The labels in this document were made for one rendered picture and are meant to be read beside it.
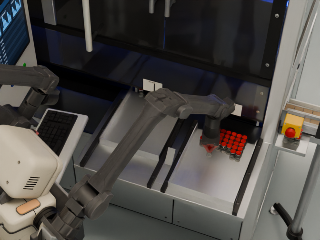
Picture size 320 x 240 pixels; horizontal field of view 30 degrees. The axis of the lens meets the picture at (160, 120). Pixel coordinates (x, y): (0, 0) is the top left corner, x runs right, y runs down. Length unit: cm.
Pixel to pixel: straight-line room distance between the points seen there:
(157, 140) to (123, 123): 17
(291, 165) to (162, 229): 89
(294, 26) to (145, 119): 66
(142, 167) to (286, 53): 71
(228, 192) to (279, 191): 120
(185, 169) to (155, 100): 68
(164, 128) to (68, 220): 84
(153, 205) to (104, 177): 134
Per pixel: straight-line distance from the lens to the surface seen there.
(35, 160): 176
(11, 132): 185
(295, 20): 210
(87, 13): 230
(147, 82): 248
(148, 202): 309
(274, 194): 347
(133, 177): 234
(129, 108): 259
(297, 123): 240
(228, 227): 303
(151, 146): 244
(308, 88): 414
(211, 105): 205
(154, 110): 174
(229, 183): 234
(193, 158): 240
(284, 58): 220
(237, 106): 241
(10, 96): 243
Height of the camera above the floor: 270
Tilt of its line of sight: 46 degrees down
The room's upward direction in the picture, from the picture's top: 2 degrees clockwise
